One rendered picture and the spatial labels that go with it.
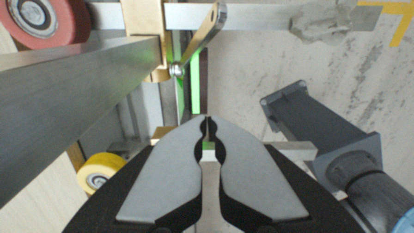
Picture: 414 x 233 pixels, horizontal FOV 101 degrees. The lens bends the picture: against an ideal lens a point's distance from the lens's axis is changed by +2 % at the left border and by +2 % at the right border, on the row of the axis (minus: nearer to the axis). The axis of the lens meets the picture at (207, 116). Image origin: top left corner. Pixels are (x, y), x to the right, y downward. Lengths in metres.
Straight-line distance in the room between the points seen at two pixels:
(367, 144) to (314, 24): 0.68
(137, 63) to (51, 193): 0.33
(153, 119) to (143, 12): 0.39
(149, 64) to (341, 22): 0.24
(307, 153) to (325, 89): 1.06
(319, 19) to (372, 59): 1.30
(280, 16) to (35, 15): 0.28
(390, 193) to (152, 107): 0.78
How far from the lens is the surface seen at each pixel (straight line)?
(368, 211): 0.78
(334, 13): 0.30
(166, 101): 0.46
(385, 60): 1.63
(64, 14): 0.26
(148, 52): 0.20
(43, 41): 0.28
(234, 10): 0.26
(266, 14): 0.27
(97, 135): 0.53
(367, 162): 0.87
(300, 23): 0.28
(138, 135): 0.64
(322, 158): 0.84
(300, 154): 0.42
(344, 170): 0.85
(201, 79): 0.43
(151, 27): 0.26
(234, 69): 1.16
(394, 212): 0.78
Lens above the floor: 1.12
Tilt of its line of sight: 62 degrees down
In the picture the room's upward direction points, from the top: 177 degrees clockwise
